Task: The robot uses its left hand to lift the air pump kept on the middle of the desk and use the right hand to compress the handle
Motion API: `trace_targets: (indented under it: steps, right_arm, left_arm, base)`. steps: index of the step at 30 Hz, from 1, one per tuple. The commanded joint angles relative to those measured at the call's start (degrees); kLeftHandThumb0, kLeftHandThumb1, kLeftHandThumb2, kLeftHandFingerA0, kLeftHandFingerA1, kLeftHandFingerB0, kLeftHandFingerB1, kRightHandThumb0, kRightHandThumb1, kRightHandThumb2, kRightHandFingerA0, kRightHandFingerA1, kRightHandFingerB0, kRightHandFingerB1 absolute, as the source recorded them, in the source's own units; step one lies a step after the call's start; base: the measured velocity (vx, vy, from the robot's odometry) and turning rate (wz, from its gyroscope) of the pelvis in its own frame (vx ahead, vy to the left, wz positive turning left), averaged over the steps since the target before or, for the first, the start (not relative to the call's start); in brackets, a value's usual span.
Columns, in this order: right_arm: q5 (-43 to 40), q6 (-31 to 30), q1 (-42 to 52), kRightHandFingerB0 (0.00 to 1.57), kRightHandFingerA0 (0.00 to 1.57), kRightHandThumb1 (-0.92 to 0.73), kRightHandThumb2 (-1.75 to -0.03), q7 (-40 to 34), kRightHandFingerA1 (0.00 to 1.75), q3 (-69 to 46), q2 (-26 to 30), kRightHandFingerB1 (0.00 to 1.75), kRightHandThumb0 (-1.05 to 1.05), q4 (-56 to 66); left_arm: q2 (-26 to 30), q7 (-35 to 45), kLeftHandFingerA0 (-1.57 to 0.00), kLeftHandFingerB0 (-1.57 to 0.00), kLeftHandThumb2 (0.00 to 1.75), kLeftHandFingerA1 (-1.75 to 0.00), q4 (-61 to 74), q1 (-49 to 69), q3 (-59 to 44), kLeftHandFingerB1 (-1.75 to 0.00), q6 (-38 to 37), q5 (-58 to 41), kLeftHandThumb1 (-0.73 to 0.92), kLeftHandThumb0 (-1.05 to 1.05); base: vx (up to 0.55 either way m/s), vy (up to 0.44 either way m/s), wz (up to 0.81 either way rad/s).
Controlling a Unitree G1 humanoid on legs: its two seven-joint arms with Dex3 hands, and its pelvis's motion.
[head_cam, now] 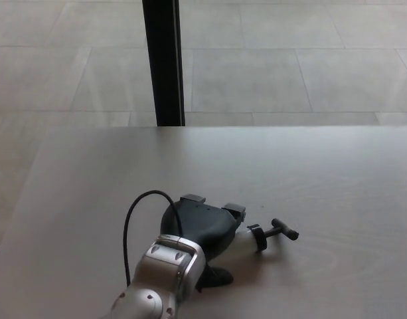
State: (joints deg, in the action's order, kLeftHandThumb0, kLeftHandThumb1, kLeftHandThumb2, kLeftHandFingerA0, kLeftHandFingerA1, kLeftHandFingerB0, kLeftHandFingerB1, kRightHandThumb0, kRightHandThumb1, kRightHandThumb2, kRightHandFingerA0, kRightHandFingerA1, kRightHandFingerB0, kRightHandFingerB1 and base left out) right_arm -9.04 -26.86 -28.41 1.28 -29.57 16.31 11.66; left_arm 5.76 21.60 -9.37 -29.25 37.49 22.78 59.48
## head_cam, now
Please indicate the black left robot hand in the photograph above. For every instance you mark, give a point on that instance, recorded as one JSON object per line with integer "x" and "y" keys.
{"x": 203, "y": 229}

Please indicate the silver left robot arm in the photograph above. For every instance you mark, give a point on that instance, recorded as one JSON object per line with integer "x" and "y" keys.
{"x": 163, "y": 276}

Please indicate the black vertical post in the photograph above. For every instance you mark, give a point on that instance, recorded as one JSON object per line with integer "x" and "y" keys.
{"x": 163, "y": 66}

